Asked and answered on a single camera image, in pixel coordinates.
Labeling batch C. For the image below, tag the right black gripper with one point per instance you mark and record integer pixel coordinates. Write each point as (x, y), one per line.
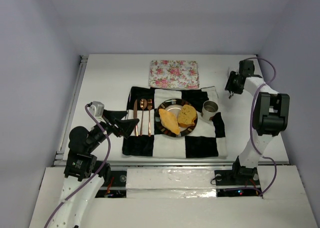
(231, 85)

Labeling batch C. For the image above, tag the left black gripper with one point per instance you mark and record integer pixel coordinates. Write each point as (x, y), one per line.
(110, 123)

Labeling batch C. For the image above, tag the long bread piece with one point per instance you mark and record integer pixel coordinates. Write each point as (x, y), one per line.
(169, 121)

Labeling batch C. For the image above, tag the round bread piece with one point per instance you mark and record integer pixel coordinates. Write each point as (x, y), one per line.
(187, 116)

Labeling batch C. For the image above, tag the stainless steel serving tongs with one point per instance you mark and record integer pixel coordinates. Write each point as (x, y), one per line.
(229, 84)

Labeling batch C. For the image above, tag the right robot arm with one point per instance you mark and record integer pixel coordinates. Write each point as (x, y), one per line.
(269, 115)

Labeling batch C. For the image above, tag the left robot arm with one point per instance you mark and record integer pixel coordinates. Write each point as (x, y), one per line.
(84, 175)

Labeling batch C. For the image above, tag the copper knife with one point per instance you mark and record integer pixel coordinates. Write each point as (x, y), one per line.
(135, 116)

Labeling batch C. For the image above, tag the copper spoon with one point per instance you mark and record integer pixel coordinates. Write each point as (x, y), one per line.
(143, 105)

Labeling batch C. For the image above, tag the metal cup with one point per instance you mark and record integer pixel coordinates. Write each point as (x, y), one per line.
(209, 110)

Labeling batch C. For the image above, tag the copper fork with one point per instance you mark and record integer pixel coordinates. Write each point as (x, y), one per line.
(149, 107)

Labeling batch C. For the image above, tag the dark rimmed ceramic plate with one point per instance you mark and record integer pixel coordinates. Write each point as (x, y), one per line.
(174, 106)

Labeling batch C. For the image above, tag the floral rectangular tray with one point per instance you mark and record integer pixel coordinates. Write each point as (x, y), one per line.
(174, 74)

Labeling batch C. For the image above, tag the black white checkered cloth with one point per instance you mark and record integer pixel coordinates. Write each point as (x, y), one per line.
(208, 140)

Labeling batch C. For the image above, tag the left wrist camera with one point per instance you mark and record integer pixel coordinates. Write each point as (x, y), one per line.
(96, 109)

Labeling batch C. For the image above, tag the aluminium front rail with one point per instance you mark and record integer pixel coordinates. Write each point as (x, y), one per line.
(119, 170)

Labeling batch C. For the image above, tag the aluminium rail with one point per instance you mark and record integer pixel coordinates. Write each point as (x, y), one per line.
(119, 170)
(59, 155)

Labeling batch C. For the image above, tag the aluminium left rail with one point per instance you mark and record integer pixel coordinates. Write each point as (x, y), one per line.
(59, 155)

